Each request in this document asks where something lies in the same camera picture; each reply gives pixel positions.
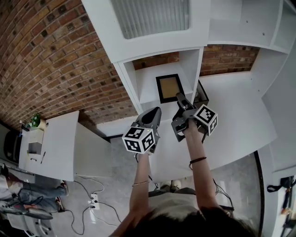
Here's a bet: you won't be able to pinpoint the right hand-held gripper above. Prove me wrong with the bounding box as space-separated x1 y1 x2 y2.
171 92 218 143

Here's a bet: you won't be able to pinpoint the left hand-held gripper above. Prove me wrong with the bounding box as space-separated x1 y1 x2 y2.
122 106 162 154

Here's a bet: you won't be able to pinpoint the black picture frame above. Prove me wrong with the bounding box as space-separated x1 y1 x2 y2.
155 73 185 104

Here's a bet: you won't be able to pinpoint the white shelf compartment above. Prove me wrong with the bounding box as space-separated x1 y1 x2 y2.
117 46 204 114

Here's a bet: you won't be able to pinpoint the person's right forearm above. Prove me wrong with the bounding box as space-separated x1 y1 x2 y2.
185 120 222 213

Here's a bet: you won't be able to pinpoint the person's left forearm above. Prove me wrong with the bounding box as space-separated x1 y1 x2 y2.
129 152 150 223

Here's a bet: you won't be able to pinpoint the white shelf desk unit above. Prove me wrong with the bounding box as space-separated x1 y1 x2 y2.
80 0 296 183

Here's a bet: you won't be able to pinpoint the dark brown open box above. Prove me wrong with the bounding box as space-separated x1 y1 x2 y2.
193 80 210 108

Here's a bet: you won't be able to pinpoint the person's right shoe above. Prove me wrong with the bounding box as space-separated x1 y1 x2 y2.
171 179 182 192

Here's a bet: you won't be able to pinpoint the person's dark trousers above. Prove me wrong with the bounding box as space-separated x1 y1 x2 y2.
148 187 196 198

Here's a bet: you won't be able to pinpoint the person's beige shirt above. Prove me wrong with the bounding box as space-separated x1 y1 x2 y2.
148 193 201 218

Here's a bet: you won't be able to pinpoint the frosted glass cabinet door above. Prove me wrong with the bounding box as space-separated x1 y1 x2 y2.
80 0 211 63

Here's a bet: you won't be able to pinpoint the white side cabinet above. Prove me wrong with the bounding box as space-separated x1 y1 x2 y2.
18 110 111 182

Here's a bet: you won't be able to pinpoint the white power strip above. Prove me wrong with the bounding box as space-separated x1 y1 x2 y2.
87 193 100 210

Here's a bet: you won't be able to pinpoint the small potted plant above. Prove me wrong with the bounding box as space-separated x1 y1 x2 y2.
30 112 47 129

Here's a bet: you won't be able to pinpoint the beige box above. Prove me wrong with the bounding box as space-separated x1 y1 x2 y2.
28 129 44 144

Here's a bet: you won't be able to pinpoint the grey open box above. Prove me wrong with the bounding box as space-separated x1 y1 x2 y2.
27 141 42 155

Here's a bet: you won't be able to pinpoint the black hair tie wristband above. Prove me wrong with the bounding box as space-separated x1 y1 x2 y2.
189 156 207 164

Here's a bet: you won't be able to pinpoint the white power cable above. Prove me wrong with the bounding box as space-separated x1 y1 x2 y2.
75 175 105 195

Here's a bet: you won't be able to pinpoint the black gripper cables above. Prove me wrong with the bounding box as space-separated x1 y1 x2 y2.
212 179 234 209

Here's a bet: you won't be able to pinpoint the black power cable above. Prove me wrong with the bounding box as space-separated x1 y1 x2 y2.
97 201 122 223

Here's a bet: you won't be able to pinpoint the black strap bag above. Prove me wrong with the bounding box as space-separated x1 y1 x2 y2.
267 177 296 193

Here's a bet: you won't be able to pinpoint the black cable with adapter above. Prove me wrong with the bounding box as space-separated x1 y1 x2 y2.
60 203 93 235

